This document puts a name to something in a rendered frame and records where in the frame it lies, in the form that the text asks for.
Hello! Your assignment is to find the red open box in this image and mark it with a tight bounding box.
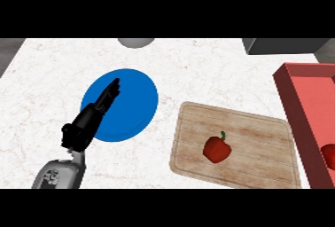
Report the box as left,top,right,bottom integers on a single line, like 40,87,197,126
271,62,335,190

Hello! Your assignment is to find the red tomato with green stem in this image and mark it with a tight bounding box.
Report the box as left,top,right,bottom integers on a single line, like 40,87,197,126
202,130,233,164

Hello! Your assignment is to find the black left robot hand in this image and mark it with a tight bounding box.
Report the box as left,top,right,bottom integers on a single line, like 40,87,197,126
60,77,121,153

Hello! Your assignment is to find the dark grey block appliance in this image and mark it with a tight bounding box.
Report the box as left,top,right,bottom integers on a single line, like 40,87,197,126
242,38,332,56

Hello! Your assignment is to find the grey round object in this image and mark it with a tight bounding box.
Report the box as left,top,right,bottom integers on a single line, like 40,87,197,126
116,38,156,50

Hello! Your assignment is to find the blue round plate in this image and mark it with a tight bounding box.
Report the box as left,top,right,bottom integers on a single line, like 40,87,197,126
79,68,159,143

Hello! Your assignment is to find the wooden cutting board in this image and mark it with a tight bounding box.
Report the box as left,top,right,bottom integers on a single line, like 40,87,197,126
168,101,302,190

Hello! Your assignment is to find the red round fruit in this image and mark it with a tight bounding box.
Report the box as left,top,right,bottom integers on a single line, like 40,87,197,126
320,143,335,171

